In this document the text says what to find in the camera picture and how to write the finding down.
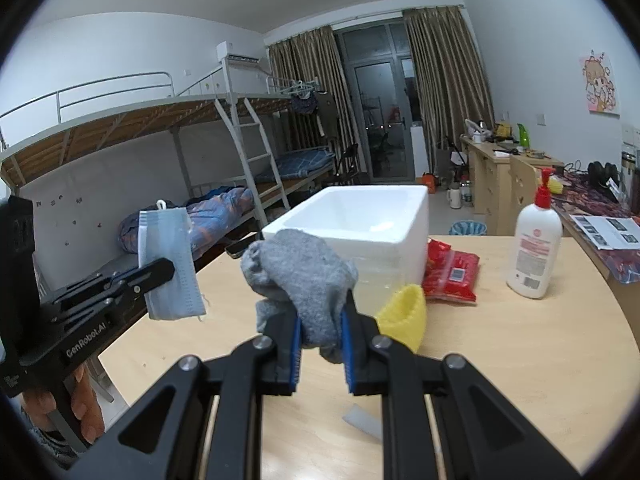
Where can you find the white bunk bed ladder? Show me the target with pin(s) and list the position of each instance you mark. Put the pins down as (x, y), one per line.
(257, 157)

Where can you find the yellow bag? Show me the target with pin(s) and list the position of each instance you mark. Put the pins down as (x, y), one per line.
(503, 131)

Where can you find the white air conditioner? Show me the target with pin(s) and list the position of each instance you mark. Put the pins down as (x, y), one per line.
(237, 52)

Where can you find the teal clothes hanger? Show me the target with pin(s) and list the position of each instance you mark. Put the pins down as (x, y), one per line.
(297, 86)

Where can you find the brown curtain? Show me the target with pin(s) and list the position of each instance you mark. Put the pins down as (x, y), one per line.
(445, 80)
(305, 65)

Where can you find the red wet wipes packet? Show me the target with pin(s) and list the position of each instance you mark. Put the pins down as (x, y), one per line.
(450, 275)

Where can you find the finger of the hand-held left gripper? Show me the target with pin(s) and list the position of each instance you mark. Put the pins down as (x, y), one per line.
(90, 287)
(150, 280)

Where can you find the wooden chair with smiley cutout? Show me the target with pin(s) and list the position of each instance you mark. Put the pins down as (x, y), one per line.
(522, 195)

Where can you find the person's left hand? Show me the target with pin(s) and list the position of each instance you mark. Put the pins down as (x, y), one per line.
(85, 400)

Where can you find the blue face mask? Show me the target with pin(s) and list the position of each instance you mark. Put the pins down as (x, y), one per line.
(167, 230)

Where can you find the blue mesh waste basket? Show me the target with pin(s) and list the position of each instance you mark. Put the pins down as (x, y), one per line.
(467, 229)

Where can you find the white foam strip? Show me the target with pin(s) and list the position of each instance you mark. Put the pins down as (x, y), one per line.
(362, 422)

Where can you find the glass balcony door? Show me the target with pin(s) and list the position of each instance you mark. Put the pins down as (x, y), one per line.
(375, 95)

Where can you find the black headphones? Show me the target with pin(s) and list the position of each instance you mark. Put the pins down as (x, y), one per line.
(602, 175)

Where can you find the black smartphone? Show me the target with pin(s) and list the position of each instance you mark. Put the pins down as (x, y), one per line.
(240, 249)

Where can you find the white foam box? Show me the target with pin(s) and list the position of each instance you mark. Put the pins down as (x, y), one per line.
(395, 240)

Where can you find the white wall socket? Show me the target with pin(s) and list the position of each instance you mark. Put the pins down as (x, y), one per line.
(631, 133)

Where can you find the white pump lotion bottle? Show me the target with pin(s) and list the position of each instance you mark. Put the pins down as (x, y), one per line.
(532, 255)

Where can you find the blue plaid mattress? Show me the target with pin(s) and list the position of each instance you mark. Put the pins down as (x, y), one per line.
(300, 162)

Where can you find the desk with patterned cloth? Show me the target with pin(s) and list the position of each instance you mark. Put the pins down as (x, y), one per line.
(620, 265)

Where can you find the pink cartoon wall poster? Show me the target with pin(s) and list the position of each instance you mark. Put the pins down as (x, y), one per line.
(600, 85)

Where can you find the grey sock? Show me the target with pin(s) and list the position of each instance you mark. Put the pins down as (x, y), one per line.
(305, 280)

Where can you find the white metal bunk bed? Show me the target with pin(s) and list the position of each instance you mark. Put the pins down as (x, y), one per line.
(260, 105)
(100, 135)

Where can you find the dark hanging clothes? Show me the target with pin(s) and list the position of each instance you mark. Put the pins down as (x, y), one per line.
(320, 115)

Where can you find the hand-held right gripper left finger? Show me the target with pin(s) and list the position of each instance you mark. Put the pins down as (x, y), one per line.
(296, 360)

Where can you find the light wooden desk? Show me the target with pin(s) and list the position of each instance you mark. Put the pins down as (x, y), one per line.
(482, 180)

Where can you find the printed paper sheets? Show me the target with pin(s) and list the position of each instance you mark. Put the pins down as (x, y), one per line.
(605, 230)

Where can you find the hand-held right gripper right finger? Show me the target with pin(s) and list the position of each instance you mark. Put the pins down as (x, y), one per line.
(347, 360)

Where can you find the blue patterned blanket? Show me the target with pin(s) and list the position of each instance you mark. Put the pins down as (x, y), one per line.
(215, 215)

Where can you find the small yellow cloth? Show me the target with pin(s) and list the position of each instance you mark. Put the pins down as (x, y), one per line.
(556, 185)

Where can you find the black folding chair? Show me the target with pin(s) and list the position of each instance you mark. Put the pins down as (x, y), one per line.
(350, 162)

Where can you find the silver thermos flask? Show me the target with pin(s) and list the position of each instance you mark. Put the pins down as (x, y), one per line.
(629, 175)

